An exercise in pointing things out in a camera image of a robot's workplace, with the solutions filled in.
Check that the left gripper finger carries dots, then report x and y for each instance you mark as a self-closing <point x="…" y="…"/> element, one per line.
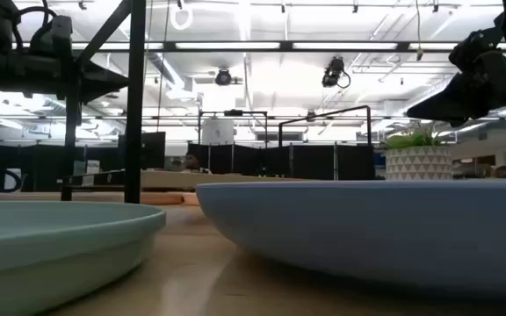
<point x="101" y="83"/>

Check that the blue-grey bowl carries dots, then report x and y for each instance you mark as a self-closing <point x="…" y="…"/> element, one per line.
<point x="367" y="232"/>

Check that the mint green plate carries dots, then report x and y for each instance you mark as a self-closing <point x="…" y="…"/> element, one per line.
<point x="38" y="246"/>

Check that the potted plant white patterned pot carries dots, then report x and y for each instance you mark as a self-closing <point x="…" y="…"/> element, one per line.
<point x="417" y="162"/>

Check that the black monitor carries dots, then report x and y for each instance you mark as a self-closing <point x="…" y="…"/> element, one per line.
<point x="153" y="149"/>

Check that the white jug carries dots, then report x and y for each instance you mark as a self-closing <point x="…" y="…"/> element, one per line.
<point x="12" y="175"/>

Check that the person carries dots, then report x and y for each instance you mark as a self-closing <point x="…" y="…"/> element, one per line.
<point x="193" y="163"/>

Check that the white cylindrical tank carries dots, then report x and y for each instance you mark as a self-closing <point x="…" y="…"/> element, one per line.
<point x="218" y="131"/>

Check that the orange plate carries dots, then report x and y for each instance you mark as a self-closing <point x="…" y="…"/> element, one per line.
<point x="161" y="198"/>

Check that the black overhead rig beam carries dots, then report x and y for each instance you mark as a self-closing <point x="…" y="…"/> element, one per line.
<point x="235" y="45"/>

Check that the black partition screen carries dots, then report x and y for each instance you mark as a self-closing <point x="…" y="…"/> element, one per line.
<point x="314" y="162"/>

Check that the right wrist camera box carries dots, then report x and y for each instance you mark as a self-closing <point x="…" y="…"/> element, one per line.
<point x="474" y="46"/>

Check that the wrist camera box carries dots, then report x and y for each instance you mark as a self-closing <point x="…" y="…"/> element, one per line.
<point x="474" y="46"/>
<point x="57" y="37"/>

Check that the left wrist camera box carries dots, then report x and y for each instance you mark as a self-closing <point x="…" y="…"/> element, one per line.
<point x="57" y="37"/>

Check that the black background rig frame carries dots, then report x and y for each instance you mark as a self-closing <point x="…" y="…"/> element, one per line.
<point x="200" y="127"/>

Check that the round black overhead camera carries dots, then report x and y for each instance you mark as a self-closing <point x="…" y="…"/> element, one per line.
<point x="223" y="77"/>

